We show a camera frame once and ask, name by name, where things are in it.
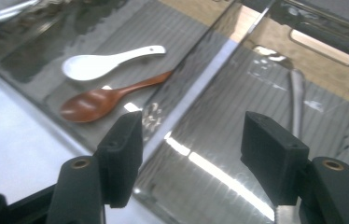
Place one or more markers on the white ceramic spoon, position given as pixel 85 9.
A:
pixel 85 67

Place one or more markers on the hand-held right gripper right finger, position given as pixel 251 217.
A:
pixel 272 155

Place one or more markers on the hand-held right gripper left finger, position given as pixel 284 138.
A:
pixel 121 155

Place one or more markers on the transparent grey plastic bin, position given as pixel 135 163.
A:
pixel 225 124
pixel 163 34
pixel 54 9

